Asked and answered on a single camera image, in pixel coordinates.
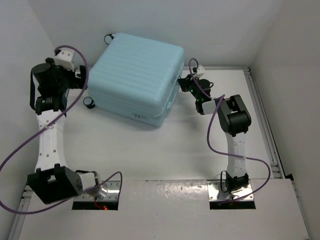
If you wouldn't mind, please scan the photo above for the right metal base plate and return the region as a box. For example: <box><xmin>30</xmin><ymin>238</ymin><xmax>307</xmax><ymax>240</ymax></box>
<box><xmin>207</xmin><ymin>179</ymin><xmax>254</xmax><ymax>202</ymax></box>

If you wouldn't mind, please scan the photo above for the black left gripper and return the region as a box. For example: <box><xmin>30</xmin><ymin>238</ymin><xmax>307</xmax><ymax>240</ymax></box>
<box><xmin>46</xmin><ymin>57</ymin><xmax>88</xmax><ymax>93</ymax></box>

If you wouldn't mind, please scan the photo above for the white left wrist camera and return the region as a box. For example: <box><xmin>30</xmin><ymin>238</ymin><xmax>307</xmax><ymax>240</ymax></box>
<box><xmin>53</xmin><ymin>49</ymin><xmax>75</xmax><ymax>72</ymax></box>

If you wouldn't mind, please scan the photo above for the metal base plate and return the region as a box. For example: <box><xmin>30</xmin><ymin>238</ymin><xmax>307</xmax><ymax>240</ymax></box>
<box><xmin>207</xmin><ymin>179</ymin><xmax>254</xmax><ymax>202</ymax></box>
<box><xmin>73</xmin><ymin>181</ymin><xmax>122</xmax><ymax>202</ymax></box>

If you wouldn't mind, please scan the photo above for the light blue suitcase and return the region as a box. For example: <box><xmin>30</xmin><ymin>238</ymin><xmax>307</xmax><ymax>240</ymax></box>
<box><xmin>87</xmin><ymin>33</ymin><xmax>185</xmax><ymax>127</ymax></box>

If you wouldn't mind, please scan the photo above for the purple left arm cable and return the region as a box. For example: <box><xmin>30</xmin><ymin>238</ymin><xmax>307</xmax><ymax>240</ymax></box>
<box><xmin>0</xmin><ymin>45</ymin><xmax>123</xmax><ymax>215</ymax></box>

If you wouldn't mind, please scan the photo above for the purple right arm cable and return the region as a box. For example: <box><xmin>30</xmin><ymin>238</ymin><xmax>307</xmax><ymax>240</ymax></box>
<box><xmin>188</xmin><ymin>58</ymin><xmax>272</xmax><ymax>203</ymax></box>

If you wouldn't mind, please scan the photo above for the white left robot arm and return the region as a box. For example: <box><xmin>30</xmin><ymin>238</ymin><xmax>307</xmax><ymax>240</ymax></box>
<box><xmin>27</xmin><ymin>57</ymin><xmax>99</xmax><ymax>205</ymax></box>

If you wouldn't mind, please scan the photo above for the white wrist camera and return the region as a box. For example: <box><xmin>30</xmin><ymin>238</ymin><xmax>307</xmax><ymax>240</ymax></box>
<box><xmin>53</xmin><ymin>49</ymin><xmax>75</xmax><ymax>72</ymax></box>
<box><xmin>192</xmin><ymin>65</ymin><xmax>205</xmax><ymax>78</ymax></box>

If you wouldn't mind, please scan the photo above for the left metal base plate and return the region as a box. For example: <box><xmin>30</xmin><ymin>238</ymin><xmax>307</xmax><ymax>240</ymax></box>
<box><xmin>73</xmin><ymin>181</ymin><xmax>122</xmax><ymax>202</ymax></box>

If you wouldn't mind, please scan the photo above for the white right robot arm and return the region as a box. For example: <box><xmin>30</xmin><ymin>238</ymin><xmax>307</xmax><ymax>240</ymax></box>
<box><xmin>177</xmin><ymin>74</ymin><xmax>252</xmax><ymax>194</ymax></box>

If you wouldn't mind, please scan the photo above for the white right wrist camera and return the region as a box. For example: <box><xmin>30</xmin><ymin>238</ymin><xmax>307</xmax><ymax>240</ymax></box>
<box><xmin>192</xmin><ymin>65</ymin><xmax>205</xmax><ymax>78</ymax></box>

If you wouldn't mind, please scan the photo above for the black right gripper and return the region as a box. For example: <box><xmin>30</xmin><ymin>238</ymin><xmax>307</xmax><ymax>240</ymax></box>
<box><xmin>177</xmin><ymin>73</ymin><xmax>200</xmax><ymax>101</ymax></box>

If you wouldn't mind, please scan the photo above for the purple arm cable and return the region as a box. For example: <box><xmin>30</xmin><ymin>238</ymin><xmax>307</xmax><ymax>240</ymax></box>
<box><xmin>188</xmin><ymin>58</ymin><xmax>272</xmax><ymax>203</ymax></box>
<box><xmin>0</xmin><ymin>45</ymin><xmax>123</xmax><ymax>215</ymax></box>

